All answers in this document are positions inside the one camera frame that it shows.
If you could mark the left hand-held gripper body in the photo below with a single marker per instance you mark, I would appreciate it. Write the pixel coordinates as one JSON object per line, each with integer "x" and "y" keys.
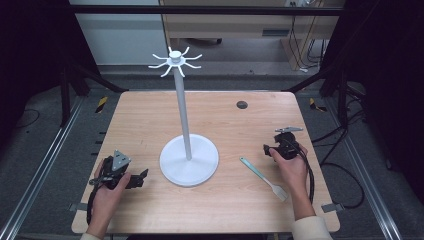
{"x": 115, "y": 171}

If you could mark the dark round table grommet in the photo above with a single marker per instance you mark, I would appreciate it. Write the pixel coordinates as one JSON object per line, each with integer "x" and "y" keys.
{"x": 242, "y": 105}

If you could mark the aluminium floor rail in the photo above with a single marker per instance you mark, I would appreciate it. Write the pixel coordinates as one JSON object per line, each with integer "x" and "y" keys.
{"x": 363, "y": 173}
{"x": 40, "y": 170}

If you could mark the black frame strut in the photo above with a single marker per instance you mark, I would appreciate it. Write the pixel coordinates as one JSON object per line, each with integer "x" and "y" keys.
{"x": 328, "y": 78}
{"x": 86, "y": 78}

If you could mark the black frame crossbar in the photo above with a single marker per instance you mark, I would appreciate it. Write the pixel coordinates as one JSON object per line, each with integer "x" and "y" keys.
{"x": 200, "y": 10}

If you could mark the white hook rack stand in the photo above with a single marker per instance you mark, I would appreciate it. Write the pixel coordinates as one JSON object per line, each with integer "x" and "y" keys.
{"x": 182, "y": 100}

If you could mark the person's right hand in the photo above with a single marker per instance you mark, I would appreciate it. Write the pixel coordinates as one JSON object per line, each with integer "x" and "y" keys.
{"x": 293, "y": 173}

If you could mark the white cabinet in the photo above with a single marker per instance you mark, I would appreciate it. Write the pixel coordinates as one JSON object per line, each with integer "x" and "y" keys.
{"x": 123, "y": 36}

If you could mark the grey metal table bracket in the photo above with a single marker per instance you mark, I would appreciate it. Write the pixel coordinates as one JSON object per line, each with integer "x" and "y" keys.
{"x": 332, "y": 207}
{"x": 77, "y": 207}

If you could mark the light wooden desk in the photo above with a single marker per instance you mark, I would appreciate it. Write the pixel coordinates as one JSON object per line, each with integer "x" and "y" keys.
{"x": 233, "y": 25}

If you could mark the person's left hand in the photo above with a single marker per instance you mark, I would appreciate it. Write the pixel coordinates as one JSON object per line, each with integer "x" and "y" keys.
{"x": 106, "y": 201}

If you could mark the yellow black tape strip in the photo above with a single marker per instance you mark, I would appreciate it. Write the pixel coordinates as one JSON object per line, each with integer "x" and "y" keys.
{"x": 315, "y": 105}
{"x": 101, "y": 104}

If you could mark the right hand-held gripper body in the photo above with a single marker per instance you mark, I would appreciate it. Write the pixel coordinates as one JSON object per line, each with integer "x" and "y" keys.
{"x": 286, "y": 145}

